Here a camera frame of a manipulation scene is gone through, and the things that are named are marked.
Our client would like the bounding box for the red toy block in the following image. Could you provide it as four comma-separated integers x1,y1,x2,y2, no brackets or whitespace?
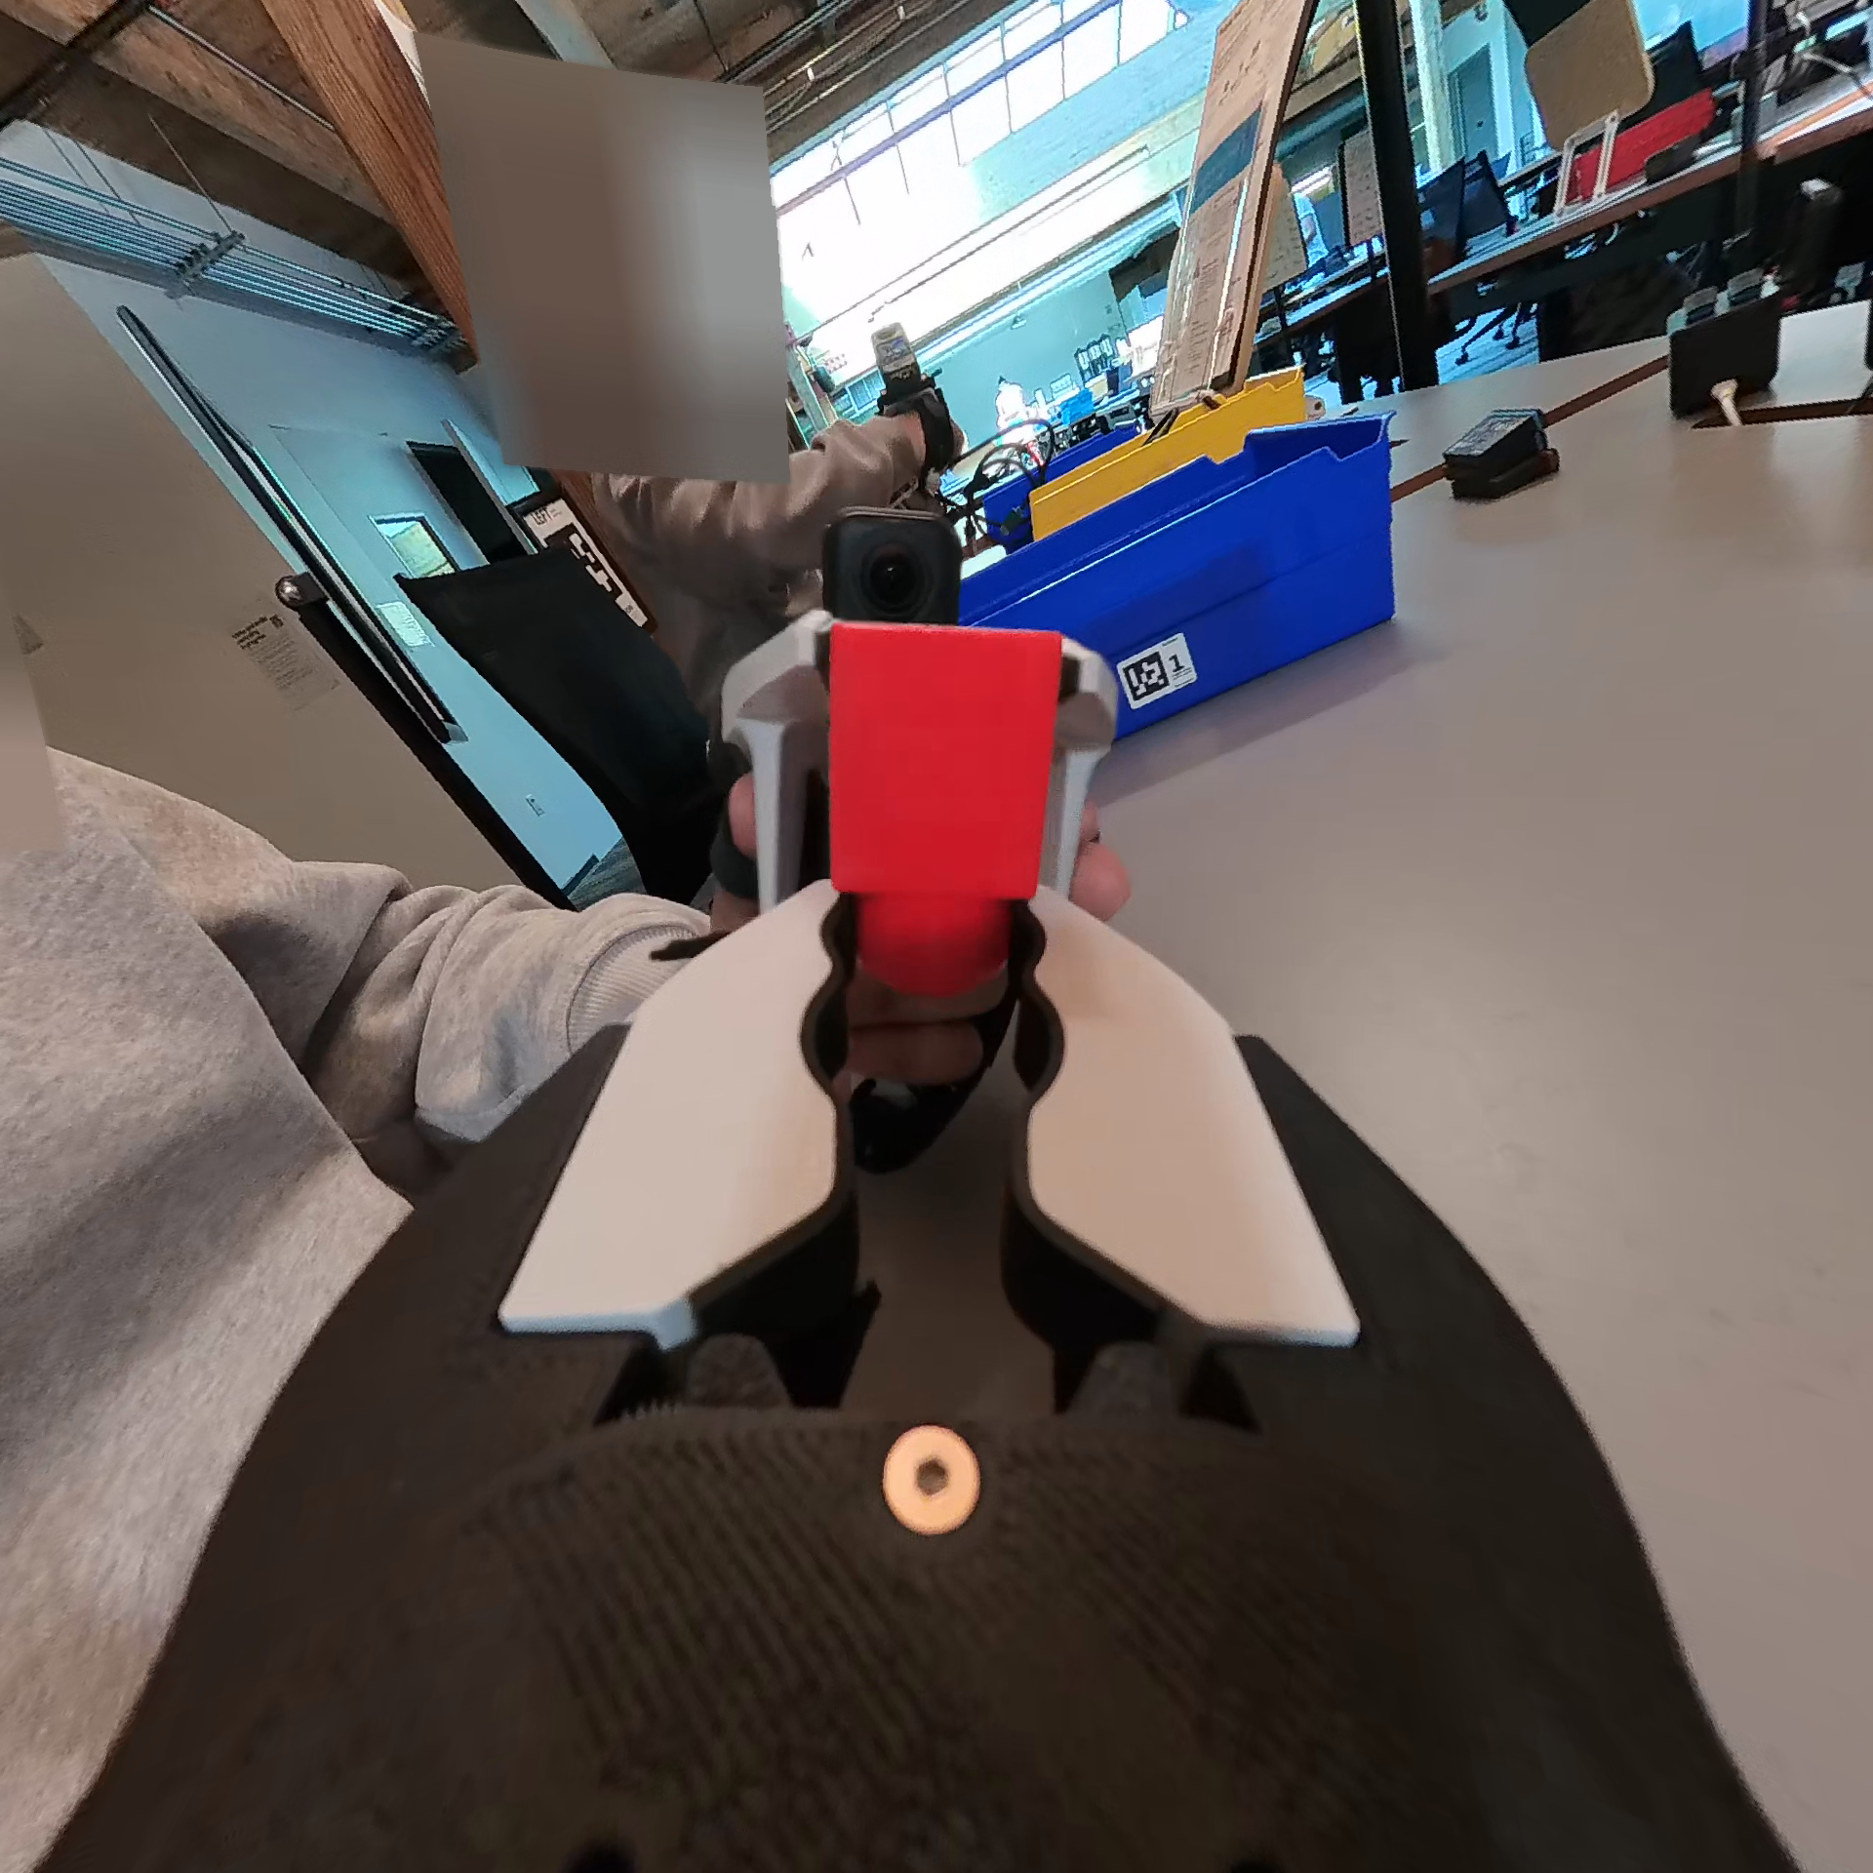
828,622,1063,1000

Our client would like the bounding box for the black charging dock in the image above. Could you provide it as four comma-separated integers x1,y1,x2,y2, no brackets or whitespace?
1793,179,1849,310

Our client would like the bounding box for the wooden workbench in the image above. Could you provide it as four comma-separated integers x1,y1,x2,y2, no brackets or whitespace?
1428,88,1873,369

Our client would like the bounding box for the black door handle bar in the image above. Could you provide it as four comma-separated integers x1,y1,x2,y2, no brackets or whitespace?
117,309,464,743

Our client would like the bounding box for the wooden curved panel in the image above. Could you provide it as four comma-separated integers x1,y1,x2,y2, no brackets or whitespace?
1521,0,1655,150

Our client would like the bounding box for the person's left forearm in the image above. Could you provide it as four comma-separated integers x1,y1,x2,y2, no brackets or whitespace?
45,748,722,1157

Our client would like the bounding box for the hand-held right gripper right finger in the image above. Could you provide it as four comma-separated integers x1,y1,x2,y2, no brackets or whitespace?
1001,892,1363,1396

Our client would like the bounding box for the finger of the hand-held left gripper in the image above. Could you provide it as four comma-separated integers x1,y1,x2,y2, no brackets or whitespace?
720,612,837,918
1043,636,1124,901

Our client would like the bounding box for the person's left hand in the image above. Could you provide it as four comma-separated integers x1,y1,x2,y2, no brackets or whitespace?
720,772,1134,1089

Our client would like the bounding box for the wooden post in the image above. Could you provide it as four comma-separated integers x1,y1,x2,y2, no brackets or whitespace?
256,0,483,369

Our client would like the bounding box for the black office chair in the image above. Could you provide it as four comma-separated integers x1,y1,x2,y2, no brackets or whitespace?
395,548,719,910

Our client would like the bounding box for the wooden sign board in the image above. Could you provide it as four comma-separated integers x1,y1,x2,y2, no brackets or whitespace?
1148,0,1313,420

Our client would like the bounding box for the grey desk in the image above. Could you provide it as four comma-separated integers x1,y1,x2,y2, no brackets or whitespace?
857,299,1873,1873

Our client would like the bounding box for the yellow storage bin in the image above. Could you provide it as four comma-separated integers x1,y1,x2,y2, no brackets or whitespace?
1027,365,1306,545

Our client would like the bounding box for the small blue storage bin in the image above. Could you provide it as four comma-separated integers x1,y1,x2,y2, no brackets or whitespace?
976,460,1060,555

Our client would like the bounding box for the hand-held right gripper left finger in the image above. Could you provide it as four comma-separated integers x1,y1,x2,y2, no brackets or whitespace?
500,887,884,1406

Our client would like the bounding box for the black charger with cable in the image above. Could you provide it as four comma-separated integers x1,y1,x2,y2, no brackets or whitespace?
1668,286,1783,422

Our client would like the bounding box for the black power adapter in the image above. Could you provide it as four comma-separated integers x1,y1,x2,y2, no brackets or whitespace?
1441,411,1560,504

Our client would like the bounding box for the black pole stand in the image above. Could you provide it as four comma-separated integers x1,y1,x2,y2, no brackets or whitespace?
1353,0,1432,394

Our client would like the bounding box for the person's grey sweatshirt torso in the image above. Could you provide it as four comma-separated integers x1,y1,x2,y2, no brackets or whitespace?
0,818,419,1873

